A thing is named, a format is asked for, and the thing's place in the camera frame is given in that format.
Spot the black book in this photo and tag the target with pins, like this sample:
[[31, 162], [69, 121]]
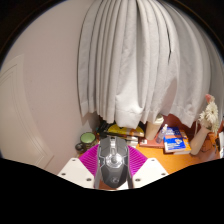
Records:
[[102, 128]]

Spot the white pitcher vase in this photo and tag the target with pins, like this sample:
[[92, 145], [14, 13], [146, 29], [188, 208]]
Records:
[[199, 140]]

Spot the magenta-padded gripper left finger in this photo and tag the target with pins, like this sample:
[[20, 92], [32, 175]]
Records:
[[75, 170]]

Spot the red book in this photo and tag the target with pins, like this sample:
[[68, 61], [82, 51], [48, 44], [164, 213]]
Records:
[[148, 143]]

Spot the white yellow book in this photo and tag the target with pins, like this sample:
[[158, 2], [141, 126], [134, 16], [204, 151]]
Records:
[[132, 141]]

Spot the white pleated curtain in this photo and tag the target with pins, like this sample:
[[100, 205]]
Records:
[[140, 56]]

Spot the white pink flower bunch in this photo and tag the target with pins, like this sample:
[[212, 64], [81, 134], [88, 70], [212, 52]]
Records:
[[210, 115]]

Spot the orange cover book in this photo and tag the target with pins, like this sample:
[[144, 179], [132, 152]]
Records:
[[187, 146]]

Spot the dark mug with green inside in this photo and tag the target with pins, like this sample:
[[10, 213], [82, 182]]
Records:
[[88, 140]]

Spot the yellow cover book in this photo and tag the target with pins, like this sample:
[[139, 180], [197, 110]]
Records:
[[125, 130]]

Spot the black grey computer mouse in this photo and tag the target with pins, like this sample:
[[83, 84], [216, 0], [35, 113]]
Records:
[[113, 163]]

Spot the clear spray bottle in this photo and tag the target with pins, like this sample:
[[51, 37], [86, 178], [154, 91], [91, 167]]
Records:
[[161, 135]]

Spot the blue cover book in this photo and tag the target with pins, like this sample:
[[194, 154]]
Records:
[[175, 140]]

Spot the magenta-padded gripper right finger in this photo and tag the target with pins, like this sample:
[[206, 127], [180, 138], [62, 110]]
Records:
[[150, 170]]

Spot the cream tumbler with lid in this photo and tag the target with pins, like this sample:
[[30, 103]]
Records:
[[152, 128]]

